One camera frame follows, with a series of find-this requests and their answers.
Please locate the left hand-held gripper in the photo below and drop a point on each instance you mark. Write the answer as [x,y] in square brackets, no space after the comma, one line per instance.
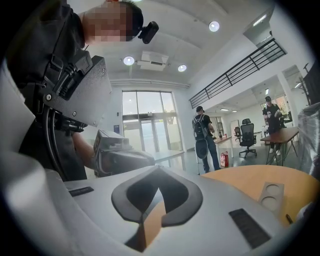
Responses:
[110,140]

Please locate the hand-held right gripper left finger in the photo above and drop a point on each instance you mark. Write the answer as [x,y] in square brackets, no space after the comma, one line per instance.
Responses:
[100,200]

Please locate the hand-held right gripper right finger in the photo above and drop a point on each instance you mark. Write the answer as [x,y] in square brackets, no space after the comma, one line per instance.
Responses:
[212,212]

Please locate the person's left forearm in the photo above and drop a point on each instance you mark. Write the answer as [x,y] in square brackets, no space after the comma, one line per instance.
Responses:
[83,152]

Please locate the person's left hand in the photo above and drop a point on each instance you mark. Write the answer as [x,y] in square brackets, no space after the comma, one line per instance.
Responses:
[106,162]

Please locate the glass entrance doors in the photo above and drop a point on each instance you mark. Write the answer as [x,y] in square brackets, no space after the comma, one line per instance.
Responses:
[150,112]

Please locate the grey box with round recesses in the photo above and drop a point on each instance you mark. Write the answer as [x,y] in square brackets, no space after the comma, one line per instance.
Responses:
[271,188]

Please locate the white-legged desk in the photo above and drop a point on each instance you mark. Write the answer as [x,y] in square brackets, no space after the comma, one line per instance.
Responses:
[225,138]

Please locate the black pen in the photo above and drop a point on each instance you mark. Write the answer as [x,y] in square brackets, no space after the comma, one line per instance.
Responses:
[289,218]

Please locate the grey chest-mounted box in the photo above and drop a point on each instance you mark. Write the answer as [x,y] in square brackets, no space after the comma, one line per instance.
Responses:
[87,100]

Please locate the brown office chair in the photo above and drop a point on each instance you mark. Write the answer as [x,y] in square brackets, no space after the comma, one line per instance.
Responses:
[237,131]

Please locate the black office chair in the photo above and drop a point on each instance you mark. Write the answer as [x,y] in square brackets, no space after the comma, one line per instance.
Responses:
[247,135]

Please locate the round ceiling light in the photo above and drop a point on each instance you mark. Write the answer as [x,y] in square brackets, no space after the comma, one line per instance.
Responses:
[214,26]
[182,68]
[128,60]

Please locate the white ceiling air conditioner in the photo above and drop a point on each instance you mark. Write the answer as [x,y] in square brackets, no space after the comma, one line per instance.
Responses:
[152,61]

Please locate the wooden table with hairpin legs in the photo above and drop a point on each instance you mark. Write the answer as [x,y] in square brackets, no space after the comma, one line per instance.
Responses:
[282,135]

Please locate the plastic-wrapped black bundle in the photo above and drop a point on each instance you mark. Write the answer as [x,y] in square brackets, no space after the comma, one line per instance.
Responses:
[308,140]

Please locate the black mezzanine railing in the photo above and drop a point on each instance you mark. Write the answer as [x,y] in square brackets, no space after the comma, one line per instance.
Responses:
[226,79]

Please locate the person's head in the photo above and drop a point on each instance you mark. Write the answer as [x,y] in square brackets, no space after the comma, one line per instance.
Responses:
[107,22]

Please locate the dark coat rack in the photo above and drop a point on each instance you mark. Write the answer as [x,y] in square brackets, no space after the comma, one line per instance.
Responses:
[303,90]

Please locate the person's black-shirted torso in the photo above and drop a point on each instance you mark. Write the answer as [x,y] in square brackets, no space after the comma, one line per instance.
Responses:
[37,37]

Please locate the blue wall sign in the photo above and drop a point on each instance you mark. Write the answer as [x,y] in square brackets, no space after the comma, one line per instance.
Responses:
[116,129]

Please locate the black head camera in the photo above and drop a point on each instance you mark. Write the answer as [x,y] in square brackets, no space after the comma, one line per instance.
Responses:
[150,31]

